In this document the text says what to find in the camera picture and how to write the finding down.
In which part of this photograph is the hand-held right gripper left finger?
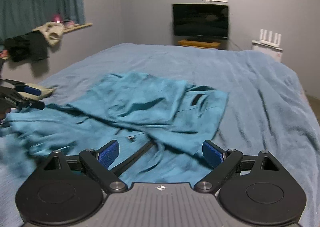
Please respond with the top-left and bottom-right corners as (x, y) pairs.
(37, 139), (128, 193)

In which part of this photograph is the wooden window sill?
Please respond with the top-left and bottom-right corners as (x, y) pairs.
(61, 23), (93, 34)

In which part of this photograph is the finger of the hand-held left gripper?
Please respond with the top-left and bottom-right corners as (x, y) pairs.
(2, 79), (42, 96)
(10, 95), (46, 111)

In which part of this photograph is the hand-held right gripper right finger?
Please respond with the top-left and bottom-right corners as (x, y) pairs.
(193, 140), (281, 193)

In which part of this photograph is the black cloth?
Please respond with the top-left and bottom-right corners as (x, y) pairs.
(4, 31), (50, 63)

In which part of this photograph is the beige cloth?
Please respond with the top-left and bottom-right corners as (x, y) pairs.
(32, 22), (67, 47)

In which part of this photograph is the cream pillow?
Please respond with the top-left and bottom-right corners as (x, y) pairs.
(17, 82), (57, 101)

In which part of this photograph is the teal zip jacket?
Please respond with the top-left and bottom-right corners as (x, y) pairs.
(0, 72), (230, 183)

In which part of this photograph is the wooden television stand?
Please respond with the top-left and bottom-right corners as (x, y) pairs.
(178, 39), (221, 49)

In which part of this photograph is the black television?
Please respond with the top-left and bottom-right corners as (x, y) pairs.
(172, 3), (230, 40)

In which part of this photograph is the blue bed blanket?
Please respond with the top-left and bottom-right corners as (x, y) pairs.
(0, 42), (320, 227)

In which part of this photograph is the white router with antennas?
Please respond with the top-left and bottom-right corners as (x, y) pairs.
(259, 28), (282, 46)

